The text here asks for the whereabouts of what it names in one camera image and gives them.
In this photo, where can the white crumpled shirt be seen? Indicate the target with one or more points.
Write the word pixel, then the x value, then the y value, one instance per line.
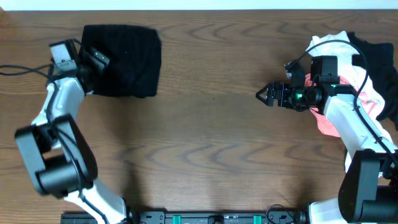
pixel 344 53

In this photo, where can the black sparkly cardigan pearl buttons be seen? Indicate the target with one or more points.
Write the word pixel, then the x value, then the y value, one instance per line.
pixel 135 59

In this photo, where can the pink crumpled shirt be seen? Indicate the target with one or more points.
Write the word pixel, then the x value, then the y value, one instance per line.
pixel 372 103

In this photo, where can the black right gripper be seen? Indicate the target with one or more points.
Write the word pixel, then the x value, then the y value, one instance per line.
pixel 283 100

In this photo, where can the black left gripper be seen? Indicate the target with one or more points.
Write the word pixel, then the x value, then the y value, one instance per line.
pixel 99 66

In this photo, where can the black mounting rail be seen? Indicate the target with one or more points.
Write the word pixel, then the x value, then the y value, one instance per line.
pixel 276 216

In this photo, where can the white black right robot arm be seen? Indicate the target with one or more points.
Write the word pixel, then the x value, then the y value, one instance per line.
pixel 368 193

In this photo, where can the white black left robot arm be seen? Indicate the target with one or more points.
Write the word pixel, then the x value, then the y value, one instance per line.
pixel 58 159

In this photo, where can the black crumpled garment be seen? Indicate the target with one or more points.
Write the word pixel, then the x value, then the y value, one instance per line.
pixel 381 70

